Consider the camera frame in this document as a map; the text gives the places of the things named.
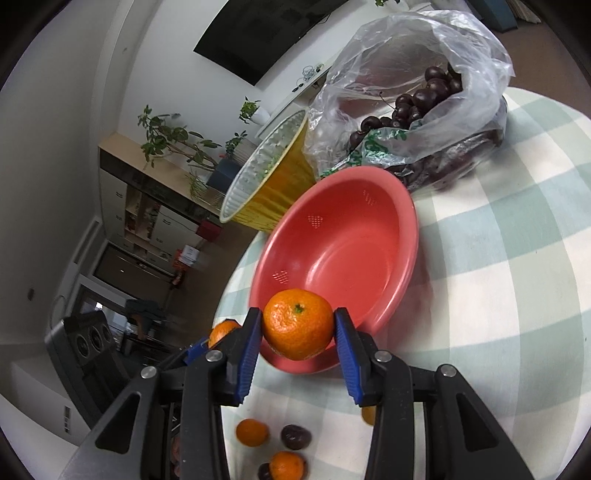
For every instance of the small plant white pot left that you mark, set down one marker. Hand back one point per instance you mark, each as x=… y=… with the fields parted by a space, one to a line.
x=252 y=112

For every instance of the tall leafy plant blue pot left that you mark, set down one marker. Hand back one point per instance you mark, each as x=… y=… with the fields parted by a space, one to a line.
x=211 y=165

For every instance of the black wall television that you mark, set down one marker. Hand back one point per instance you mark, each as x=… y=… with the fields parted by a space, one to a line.
x=247 y=37

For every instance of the white tv stand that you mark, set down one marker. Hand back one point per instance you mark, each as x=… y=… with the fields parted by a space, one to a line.
x=291 y=83

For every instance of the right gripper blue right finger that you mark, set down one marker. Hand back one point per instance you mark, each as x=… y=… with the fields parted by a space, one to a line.
x=378 y=378

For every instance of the red box on floor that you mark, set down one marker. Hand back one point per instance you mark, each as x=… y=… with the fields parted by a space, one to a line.
x=208 y=230

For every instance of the small orange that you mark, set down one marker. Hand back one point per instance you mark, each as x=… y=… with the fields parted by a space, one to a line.
x=286 y=465
x=252 y=433

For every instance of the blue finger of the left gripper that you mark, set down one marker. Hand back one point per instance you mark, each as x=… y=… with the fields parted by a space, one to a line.
x=196 y=350

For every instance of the small orange table edge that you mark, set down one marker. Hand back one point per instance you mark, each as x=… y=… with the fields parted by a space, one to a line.
x=221 y=330

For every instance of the dark cherries in bag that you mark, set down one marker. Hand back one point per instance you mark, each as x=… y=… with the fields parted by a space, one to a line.
x=410 y=108

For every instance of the green checkered tablecloth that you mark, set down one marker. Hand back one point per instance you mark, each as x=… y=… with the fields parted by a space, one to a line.
x=501 y=290

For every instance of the wooden shelving cabinet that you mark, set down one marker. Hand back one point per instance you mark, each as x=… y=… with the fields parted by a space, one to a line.
x=150 y=212

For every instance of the small plant grey pot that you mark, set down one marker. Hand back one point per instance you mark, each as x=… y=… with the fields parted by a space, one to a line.
x=239 y=148

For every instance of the large mandarin orange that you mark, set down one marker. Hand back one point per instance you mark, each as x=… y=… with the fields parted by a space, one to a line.
x=298 y=324

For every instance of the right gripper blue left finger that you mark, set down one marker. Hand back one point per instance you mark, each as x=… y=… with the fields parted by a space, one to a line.
x=220 y=377

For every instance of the yellow foil tray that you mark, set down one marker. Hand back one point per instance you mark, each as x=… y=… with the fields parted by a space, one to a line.
x=273 y=178

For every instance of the clear plastic bag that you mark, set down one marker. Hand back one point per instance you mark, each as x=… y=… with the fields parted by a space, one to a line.
x=388 y=57

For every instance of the brown longan fruit far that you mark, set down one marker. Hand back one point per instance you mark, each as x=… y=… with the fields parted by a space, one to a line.
x=369 y=414

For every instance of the dark plum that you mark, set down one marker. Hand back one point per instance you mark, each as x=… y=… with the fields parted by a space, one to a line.
x=264 y=472
x=295 y=437

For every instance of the red plastic colander bowl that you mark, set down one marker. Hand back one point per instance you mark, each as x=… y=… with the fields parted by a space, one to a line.
x=352 y=239

